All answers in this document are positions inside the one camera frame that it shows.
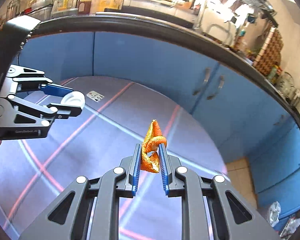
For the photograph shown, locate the black kitchen countertop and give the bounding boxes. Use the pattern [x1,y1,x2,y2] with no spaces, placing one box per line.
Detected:
[31,12,300,128]

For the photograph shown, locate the wooden checkered board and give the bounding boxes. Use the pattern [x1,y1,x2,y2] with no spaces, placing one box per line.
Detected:
[253,27,283,76]

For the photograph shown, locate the grey bin with bag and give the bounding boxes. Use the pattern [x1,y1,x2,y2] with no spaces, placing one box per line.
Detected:
[266,201,281,228]

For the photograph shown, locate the blue kitchen cabinets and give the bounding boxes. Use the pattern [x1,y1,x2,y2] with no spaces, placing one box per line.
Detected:
[19,32,300,216]

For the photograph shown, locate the small white lid cup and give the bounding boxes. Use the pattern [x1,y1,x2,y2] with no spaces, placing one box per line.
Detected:
[61,91,85,109]

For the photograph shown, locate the orange peel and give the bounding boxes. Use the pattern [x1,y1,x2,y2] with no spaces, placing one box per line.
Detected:
[140,119,167,173]

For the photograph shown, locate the green kettle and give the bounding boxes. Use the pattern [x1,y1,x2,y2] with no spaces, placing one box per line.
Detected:
[276,72,294,97]

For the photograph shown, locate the blue checked tablecloth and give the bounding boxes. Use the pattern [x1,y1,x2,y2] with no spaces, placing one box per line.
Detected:
[0,76,227,239]

